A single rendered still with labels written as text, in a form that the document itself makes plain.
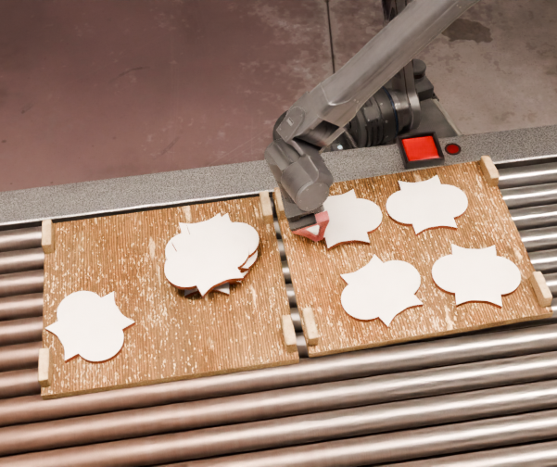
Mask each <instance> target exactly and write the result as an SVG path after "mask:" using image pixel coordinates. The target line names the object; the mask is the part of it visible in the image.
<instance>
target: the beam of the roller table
mask: <svg viewBox="0 0 557 467"><path fill-rule="evenodd" d="M438 141H439V144H440V146H441V149H442V152H443V155H444V158H445V162H444V165H439V166H432V167H424V168H417V169H409V170H405V167H404V165H403V161H402V158H401V155H400V152H399V147H398V144H393V145H380V146H371V147H364V148H356V149H349V150H340V151H333V152H325V153H321V156H322V158H323V159H324V160H325V162H324V164H325V166H326V167H327V169H328V170H329V171H330V172H331V174H332V175H333V177H334V183H338V182H344V181H350V180H356V179H362V178H369V177H374V176H381V175H387V174H393V173H399V172H405V171H411V170H422V169H429V168H434V167H441V166H448V165H453V164H460V163H465V162H472V161H478V160H481V157H482V156H489V157H490V158H491V160H492V162H493V164H494V166H495V167H496V169H497V170H499V169H507V168H514V167H522V166H529V165H537V164H544V163H552V162H557V124H553V125H546V126H538V127H531V128H524V129H515V130H508V131H500V132H493V133H478V134H470V135H463V136H455V137H447V138H439V139H438ZM450 143H454V144H457V145H459V146H460V147H461V153H460V154H458V155H450V154H448V153H446V151H445V146H446V145H447V144H450ZM275 187H279V186H278V184H277V182H276V181H275V179H274V177H273V175H272V172H271V170H270V168H269V166H268V164H267V162H266V160H265V159H264V160H257V161H249V162H242V163H234V164H226V165H219V166H211V167H204V168H195V169H188V170H174V171H166V172H158V173H150V174H143V175H135V176H127V177H120V178H112V179H105V180H97V181H89V182H81V183H67V184H60V185H51V186H44V187H36V188H29V189H20V190H13V191H5V192H0V232H1V231H8V230H16V229H23V228H31V227H38V226H42V222H43V221H44V220H51V221H52V222H53V223H58V222H65V221H78V220H85V219H92V218H100V217H106V216H114V215H121V214H128V213H135V212H142V211H149V210H157V209H164V208H178V207H184V206H192V205H198V204H206V203H213V202H220V201H227V200H235V199H241V198H249V197H256V196H260V192H264V191H268V192H269V197H272V192H274V188H275Z"/></svg>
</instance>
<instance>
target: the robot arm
mask: <svg viewBox="0 0 557 467"><path fill-rule="evenodd" d="M478 1H480V0H412V1H411V2H410V3H409V4H407V5H406V6H405V7H404V8H403V9H402V10H401V11H400V12H399V13H398V14H397V16H396V17H394V18H393V19H392V20H391V21H389V22H388V23H387V25H386V26H385V27H384V28H383V29H382V30H381V31H380V32H379V33H377V34H376V35H375V37H374V38H373V39H372V40H370V41H369V42H368V43H367V44H366V45H365V46H364V47H363V48H362V49H361V50H360V51H359V52H358V53H357V54H356V55H355V56H354V57H353V58H352V59H350V60H349V61H348V62H347V63H346V64H345V65H344V66H343V67H342V68H341V69H339V70H338V71H337V72H336V73H334V74H333V75H332V76H330V77H329V78H328V79H326V80H323V81H322V82H320V83H319V84H318V85H317V86H316V87H315V88H314V89H313V90H311V91H310V92H308V91H307V92H306V93H305V94H304V95H303V96H301V97H300V98H299V99H298V100H297V101H296V102H295V103H294V104H293V105H292V106H291V107H290V109H288V111H287V113H286V115H285V118H284V120H283V121H282V122H281V124H280V125H279V127H278V128H277V129H276V131H277V132H278V133H279V134H280V135H281V137H282V138H279V139H277V140H274V141H273V142H271V143H270V144H269V145H268V146H267V148H266V149H265V152H264V157H265V160H266V162H267V164H268V166H269V168H270V170H271V172H272V175H273V177H274V179H275V181H276V182H277V184H278V186H279V189H280V193H281V198H282V202H283V206H284V211H285V216H286V218H287V220H288V224H289V228H290V230H291V232H292V233H293V234H298V235H302V236H305V237H308V238H309V239H311V240H313V241H315V242H317V241H320V240H323V236H324V232H325V229H326V227H327V225H328V223H329V221H330V219H329V215H328V211H327V210H326V211H324V206H323V203H324V202H325V200H326V199H327V197H328V196H329V188H330V186H331V185H332V184H333V182H334V177H333V175H332V174H331V172H330V171H329V170H328V169H327V167H326V166H325V164H324V162H325V160H324V159H323V158H322V156H321V153H322V152H323V151H324V149H325V148H326V147H329V145H330V144H331V143H332V142H333V141H334V140H335V139H336V138H337V137H338V136H339V135H340V134H341V133H343V132H344V131H345V130H346V127H345V125H346V124H347V123H348V122H349V121H351V120H352V119H353V118H354V117H355V116H356V113H357V112H358V110H359V109H360V108H361V106H362V105H363V104H364V103H365V102H366V101H367V100H368V99H369V98H370V97H371V96H372V95H373V94H374V93H375V92H377V91H378V90H379V89H380V88H381V87H382V86H383V85H384V84H385V83H386V82H388V81H389V80H390V79H391V78H392V77H393V76H394V75H395V74H396V73H398V72H399V71H400V70H401V69H402V68H403V67H404V66H405V65H407V64H408V63H409V62H410V61H411V60H412V59H413V58H414V57H415V56H417V55H418V54H419V53H420V52H421V51H422V50H423V49H424V48H425V47H426V46H428V45H429V44H430V43H431V42H432V41H433V40H434V39H435V38H436V37H438V36H439V34H441V33H442V32H443V31H444V30H445V29H447V28H448V26H449V25H450V24H451V23H452V22H453V21H454V20H455V19H457V18H458V17H459V16H460V15H461V14H462V13H464V12H465V11H466V10H467V9H469V8H470V7H471V6H473V5H474V4H475V3H477V2H478ZM312 212H313V213H312ZM307 214H308V215H307ZM304 215H305V216H304ZM301 216H302V217H301ZM316 225H319V226H320V227H319V232H318V234H317V235H315V234H313V233H311V232H310V231H308V230H306V229H308V228H310V227H312V226H316Z"/></svg>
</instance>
